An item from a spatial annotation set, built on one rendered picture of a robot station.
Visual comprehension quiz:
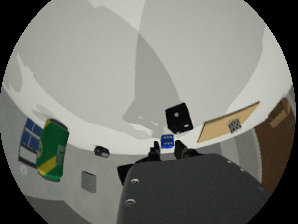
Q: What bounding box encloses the open brown cardboard box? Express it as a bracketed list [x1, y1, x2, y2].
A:
[268, 100, 290, 128]

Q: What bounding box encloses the black die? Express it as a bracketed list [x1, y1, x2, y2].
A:
[165, 103, 193, 135]

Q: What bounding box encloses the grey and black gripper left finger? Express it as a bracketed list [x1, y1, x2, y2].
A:
[117, 141, 161, 186]

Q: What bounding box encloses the white die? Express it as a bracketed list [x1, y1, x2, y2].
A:
[228, 119, 242, 134]

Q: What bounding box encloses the green soda can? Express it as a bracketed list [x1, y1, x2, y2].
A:
[36, 118, 69, 183]

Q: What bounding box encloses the tan square mat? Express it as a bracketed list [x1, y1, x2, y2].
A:
[197, 101, 260, 143]

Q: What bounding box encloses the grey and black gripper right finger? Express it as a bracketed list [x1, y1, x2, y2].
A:
[174, 140, 204, 159]

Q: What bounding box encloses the blue die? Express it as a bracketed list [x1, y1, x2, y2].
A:
[160, 135, 174, 149]

